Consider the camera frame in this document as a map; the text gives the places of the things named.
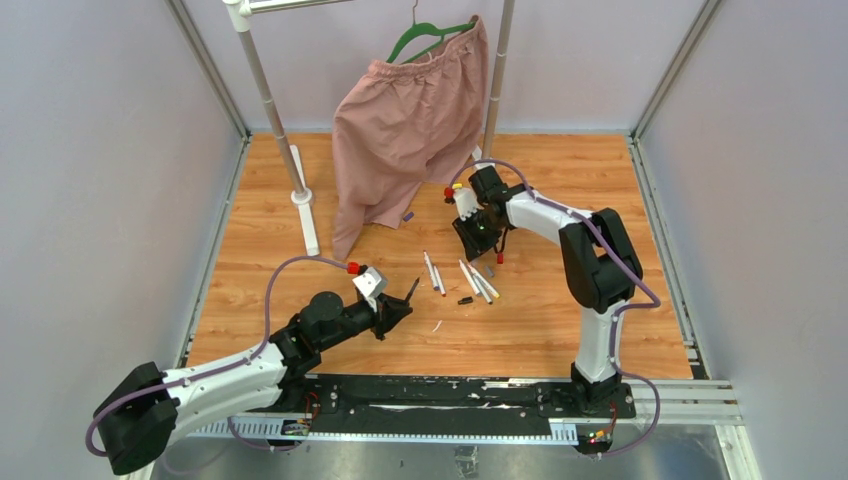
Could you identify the white marker grey tip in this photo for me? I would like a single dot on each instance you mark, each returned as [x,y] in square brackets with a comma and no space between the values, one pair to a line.
[469,278]

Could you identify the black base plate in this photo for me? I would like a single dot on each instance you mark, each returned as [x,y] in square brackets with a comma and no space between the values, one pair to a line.
[431,406]

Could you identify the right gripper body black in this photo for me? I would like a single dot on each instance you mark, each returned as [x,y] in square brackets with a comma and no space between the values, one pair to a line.
[480,231]

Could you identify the white marker red tip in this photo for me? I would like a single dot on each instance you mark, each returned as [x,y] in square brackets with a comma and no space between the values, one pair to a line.
[439,282]

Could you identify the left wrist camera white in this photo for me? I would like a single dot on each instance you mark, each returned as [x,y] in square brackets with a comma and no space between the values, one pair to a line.
[370,282]

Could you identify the pink shorts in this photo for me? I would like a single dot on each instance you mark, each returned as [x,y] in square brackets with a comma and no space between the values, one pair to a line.
[404,125]

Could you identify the aluminium frame rail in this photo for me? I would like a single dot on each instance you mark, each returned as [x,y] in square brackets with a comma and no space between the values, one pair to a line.
[683,429]

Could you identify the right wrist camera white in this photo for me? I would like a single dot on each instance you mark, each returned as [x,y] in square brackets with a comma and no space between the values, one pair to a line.
[466,203]

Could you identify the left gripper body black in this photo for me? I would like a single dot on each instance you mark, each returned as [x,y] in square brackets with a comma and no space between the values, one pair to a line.
[380,323]

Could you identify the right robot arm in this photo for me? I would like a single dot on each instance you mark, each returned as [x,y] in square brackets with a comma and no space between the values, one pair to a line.
[602,269]

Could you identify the white marker yellow tip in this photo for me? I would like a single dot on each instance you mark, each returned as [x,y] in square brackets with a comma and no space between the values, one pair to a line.
[484,282]

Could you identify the white marker teal tip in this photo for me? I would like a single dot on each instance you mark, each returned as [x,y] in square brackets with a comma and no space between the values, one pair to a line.
[482,289]

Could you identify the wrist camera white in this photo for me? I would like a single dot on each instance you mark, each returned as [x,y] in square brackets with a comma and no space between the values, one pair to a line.
[466,203]
[370,282]

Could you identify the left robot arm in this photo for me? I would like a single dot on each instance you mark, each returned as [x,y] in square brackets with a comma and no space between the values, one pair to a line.
[151,409]

